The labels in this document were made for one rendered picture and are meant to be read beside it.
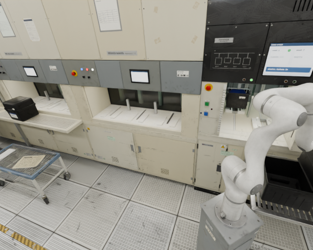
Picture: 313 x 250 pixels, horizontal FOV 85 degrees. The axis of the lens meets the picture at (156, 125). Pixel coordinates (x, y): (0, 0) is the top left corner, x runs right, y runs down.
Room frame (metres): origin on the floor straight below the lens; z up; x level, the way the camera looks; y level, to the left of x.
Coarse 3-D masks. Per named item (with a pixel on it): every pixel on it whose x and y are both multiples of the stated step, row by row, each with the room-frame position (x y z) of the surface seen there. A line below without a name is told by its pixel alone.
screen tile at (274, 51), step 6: (276, 48) 1.20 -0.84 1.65; (282, 48) 1.19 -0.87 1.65; (288, 48) 1.17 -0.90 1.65; (270, 54) 1.21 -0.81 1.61; (276, 54) 1.20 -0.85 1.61; (282, 54) 1.18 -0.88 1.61; (288, 54) 1.17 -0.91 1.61; (270, 60) 1.21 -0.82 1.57; (276, 60) 1.19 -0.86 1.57; (282, 60) 1.18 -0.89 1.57; (288, 60) 1.17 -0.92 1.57
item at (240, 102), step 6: (240, 84) 1.80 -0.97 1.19; (228, 90) 1.83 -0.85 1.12; (228, 96) 1.77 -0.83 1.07; (234, 96) 1.74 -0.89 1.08; (240, 96) 1.72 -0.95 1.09; (246, 96) 1.69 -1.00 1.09; (228, 102) 1.76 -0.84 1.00; (234, 102) 1.74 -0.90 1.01; (240, 102) 1.71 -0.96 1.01; (246, 102) 1.69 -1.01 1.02; (240, 108) 1.71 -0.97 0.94
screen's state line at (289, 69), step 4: (268, 68) 1.21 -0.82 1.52; (272, 68) 1.20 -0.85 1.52; (276, 68) 1.19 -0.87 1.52; (280, 68) 1.18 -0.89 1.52; (284, 68) 1.17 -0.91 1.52; (288, 68) 1.16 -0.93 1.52; (292, 68) 1.15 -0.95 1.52; (296, 68) 1.14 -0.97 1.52; (300, 68) 1.13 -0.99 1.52; (304, 68) 1.12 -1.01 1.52; (308, 68) 1.12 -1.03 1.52; (308, 72) 1.11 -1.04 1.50
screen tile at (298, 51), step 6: (300, 48) 1.15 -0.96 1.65; (306, 48) 1.14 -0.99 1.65; (312, 48) 1.12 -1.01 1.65; (294, 54) 1.16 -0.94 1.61; (300, 54) 1.14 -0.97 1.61; (306, 54) 1.13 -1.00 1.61; (312, 54) 1.12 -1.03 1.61; (294, 60) 1.15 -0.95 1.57; (300, 60) 1.14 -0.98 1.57; (306, 60) 1.13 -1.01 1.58; (312, 60) 1.11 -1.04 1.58
